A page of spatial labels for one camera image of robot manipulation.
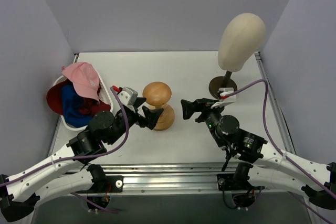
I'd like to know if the blue bucket hat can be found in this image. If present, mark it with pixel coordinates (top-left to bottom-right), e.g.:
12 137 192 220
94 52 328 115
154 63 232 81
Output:
61 84 93 128

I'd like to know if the cream mannequin head stand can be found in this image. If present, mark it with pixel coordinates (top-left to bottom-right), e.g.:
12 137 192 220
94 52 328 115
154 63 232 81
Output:
208 13 266 99

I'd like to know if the light wooden hat stand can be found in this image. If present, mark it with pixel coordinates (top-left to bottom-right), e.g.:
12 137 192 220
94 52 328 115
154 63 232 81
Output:
142 81 175 131

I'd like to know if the aluminium mounting rail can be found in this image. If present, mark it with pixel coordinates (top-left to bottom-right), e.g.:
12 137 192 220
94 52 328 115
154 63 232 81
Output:
31 163 313 196

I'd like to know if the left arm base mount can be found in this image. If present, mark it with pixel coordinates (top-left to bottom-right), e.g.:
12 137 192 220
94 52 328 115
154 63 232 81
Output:
86 164 123 209

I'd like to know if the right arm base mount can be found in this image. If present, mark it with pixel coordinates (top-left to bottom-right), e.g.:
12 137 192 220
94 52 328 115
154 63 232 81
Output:
217 163 265 211

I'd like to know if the dark red knit hat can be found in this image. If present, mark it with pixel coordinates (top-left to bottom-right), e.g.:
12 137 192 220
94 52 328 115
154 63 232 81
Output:
77 97 111 116

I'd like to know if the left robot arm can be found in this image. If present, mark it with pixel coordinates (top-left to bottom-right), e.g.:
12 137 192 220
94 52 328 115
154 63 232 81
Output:
1 105 163 222

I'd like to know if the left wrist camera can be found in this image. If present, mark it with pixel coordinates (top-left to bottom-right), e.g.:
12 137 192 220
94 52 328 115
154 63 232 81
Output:
118 87 138 106

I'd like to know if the white perforated basket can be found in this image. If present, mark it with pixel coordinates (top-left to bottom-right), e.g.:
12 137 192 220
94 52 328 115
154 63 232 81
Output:
53 75 113 131

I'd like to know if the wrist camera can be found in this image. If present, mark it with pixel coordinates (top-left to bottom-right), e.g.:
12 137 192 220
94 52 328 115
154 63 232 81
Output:
211 88 236 109
118 87 138 106

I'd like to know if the pink baseball cap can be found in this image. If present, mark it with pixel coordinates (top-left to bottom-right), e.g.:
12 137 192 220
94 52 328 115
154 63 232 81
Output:
61 62 100 103

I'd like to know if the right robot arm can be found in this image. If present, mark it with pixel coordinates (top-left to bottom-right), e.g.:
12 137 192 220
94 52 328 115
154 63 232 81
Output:
181 98 335 210

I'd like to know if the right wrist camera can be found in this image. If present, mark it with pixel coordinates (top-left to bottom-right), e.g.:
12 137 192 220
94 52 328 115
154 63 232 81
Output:
211 88 236 109

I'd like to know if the red cap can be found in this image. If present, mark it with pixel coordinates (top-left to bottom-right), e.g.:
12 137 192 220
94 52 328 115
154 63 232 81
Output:
46 79 71 115

